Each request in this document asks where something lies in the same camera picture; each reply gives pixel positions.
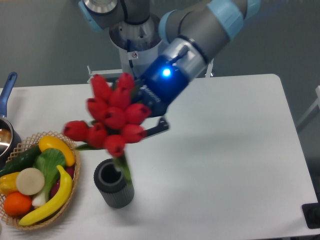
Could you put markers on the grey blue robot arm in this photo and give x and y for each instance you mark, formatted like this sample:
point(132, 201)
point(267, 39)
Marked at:
point(230, 14)

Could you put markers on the red tulip bouquet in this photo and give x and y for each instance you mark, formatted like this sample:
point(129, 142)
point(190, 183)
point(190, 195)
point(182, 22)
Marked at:
point(116, 122)

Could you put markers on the green bok choy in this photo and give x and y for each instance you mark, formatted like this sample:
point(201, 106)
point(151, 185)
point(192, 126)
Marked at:
point(47, 163)

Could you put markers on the white frame right edge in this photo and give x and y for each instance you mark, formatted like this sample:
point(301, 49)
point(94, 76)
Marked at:
point(310, 113)

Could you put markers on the woven wicker basket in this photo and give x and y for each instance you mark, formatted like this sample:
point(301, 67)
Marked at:
point(26, 144)

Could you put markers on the yellow banana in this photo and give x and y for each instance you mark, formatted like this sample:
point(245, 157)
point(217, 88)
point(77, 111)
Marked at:
point(54, 204)

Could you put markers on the dark grey ribbed vase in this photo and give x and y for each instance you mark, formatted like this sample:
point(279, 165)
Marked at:
point(111, 183)

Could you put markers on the black device table edge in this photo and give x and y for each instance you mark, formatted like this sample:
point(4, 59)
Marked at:
point(311, 212)

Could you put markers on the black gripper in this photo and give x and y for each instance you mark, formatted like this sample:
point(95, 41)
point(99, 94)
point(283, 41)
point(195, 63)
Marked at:
point(157, 88)

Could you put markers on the beige round slice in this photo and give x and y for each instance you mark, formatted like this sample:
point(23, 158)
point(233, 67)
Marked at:
point(30, 181)

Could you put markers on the dark green cucumber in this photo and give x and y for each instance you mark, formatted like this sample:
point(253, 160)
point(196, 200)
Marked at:
point(20, 162)

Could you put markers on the yellow bell pepper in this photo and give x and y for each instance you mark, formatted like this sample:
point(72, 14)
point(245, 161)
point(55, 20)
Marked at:
point(8, 183)

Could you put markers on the blue handled saucepan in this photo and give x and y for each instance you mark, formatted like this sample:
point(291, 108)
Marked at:
point(9, 138)

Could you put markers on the purple red vegetable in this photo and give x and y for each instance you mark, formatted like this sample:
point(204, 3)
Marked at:
point(70, 170)

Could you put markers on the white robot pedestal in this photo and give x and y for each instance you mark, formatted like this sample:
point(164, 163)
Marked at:
point(188, 40)

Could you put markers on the orange fruit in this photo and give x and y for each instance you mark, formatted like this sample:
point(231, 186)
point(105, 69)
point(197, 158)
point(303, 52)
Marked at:
point(17, 204)

